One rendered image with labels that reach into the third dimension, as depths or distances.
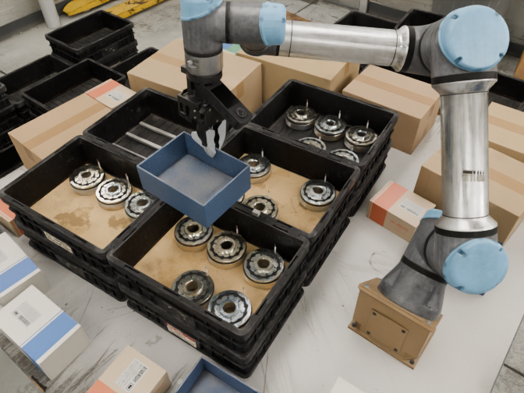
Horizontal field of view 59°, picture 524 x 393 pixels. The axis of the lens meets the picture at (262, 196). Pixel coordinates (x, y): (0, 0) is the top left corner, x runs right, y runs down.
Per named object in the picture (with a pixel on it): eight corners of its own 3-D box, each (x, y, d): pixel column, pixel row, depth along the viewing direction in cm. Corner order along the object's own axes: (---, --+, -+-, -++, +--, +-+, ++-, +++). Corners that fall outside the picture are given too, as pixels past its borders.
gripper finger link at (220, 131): (208, 141, 112) (206, 108, 105) (227, 151, 109) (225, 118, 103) (200, 147, 110) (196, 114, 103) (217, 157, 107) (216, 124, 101)
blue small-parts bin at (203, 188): (251, 187, 106) (250, 164, 101) (207, 228, 98) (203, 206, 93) (188, 153, 115) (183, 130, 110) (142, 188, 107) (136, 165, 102)
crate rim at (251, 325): (311, 246, 114) (312, 240, 113) (244, 344, 97) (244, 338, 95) (183, 186, 129) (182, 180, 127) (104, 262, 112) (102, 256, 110)
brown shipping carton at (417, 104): (433, 124, 180) (445, 89, 169) (410, 155, 168) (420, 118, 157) (364, 98, 193) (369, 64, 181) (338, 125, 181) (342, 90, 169)
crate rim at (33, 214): (183, 186, 129) (182, 180, 127) (104, 262, 112) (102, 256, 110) (81, 139, 144) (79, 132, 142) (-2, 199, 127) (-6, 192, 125)
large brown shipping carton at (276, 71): (356, 87, 199) (362, 44, 184) (326, 125, 181) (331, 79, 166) (274, 63, 213) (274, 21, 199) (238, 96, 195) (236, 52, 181)
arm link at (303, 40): (456, 31, 105) (240, 12, 104) (479, 21, 95) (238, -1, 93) (448, 83, 107) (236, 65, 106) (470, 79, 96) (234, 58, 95)
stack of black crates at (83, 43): (118, 75, 311) (100, 8, 279) (149, 90, 298) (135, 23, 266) (68, 103, 289) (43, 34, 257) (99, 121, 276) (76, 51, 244)
